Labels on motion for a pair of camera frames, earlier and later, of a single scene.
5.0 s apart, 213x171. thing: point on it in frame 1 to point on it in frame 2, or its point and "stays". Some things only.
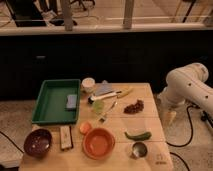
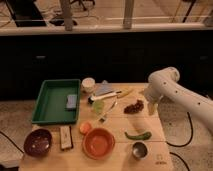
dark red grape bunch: x=134 y=108 stays
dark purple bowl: x=38 y=142 stays
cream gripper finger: x=168 y=117 to x=152 y=108
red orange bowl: x=98 y=143 stays
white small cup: x=88 y=84 stays
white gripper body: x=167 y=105 to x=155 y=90
